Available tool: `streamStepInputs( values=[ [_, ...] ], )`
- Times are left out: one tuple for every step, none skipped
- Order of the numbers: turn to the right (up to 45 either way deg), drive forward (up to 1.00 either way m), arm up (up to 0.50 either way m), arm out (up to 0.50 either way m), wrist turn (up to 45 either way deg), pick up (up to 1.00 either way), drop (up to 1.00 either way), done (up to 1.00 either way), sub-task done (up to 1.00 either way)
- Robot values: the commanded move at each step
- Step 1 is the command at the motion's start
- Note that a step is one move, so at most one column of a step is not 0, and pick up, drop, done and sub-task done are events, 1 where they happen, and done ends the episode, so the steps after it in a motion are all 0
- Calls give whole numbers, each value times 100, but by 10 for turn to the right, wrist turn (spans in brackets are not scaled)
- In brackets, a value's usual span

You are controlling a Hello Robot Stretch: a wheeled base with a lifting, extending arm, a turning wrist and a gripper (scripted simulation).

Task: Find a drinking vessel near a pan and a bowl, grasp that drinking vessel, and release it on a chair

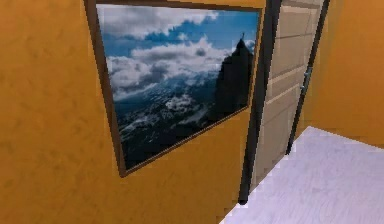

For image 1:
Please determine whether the beige panelled room door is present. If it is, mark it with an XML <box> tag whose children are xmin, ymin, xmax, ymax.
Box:
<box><xmin>237</xmin><ymin>0</ymin><xmax>331</xmax><ymax>206</ymax></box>

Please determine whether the framed mountain and clouds picture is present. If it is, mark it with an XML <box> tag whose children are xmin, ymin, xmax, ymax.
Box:
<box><xmin>83</xmin><ymin>0</ymin><xmax>267</xmax><ymax>178</ymax></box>

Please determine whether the grey door handle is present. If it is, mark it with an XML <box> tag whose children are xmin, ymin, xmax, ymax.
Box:
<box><xmin>300</xmin><ymin>65</ymin><xmax>314</xmax><ymax>96</ymax></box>

